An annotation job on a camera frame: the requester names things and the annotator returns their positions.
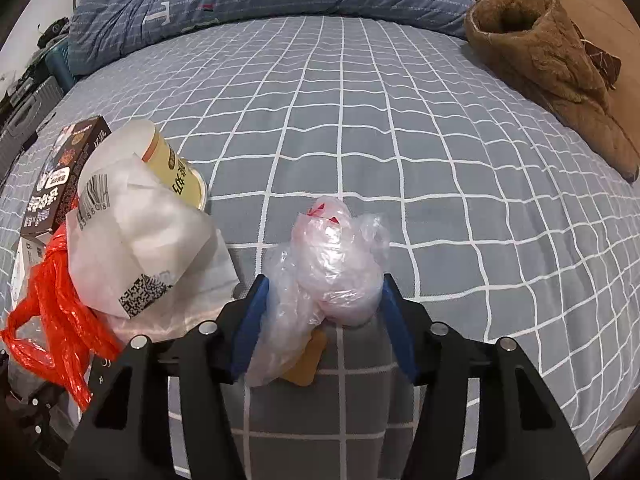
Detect white paper bag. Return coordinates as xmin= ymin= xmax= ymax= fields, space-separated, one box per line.
xmin=65 ymin=154 xmax=241 ymax=321

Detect cream paper cup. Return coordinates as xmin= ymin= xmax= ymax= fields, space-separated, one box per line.
xmin=82 ymin=119 xmax=208 ymax=211

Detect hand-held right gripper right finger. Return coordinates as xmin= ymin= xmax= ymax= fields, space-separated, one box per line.
xmin=382 ymin=272 xmax=591 ymax=480

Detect dark snack box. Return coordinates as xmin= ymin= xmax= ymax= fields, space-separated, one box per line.
xmin=20 ymin=115 xmax=112 ymax=236

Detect grey checked bed sheet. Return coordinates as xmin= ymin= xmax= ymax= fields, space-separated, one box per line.
xmin=0 ymin=10 xmax=640 ymax=480

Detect clear plastic bag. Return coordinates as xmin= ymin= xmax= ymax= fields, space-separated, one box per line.
xmin=245 ymin=195 xmax=391 ymax=388

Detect grey bedside cabinet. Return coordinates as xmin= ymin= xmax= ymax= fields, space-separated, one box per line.
xmin=0 ymin=75 xmax=66 ymax=171

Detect orange plastic bag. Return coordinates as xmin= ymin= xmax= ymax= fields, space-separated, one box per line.
xmin=0 ymin=220 xmax=123 ymax=411

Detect small white box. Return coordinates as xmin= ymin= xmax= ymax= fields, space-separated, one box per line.
xmin=12 ymin=235 xmax=48 ymax=286

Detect brown fleece garment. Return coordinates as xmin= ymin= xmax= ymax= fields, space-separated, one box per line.
xmin=464 ymin=0 xmax=640 ymax=183

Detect tan cardboard piece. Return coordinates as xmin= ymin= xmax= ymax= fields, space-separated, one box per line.
xmin=280 ymin=329 xmax=328 ymax=387

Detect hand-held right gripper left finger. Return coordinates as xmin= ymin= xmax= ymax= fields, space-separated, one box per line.
xmin=60 ymin=274 xmax=271 ymax=480

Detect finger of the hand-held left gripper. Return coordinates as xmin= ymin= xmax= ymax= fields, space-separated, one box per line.
xmin=0 ymin=350 xmax=71 ymax=466

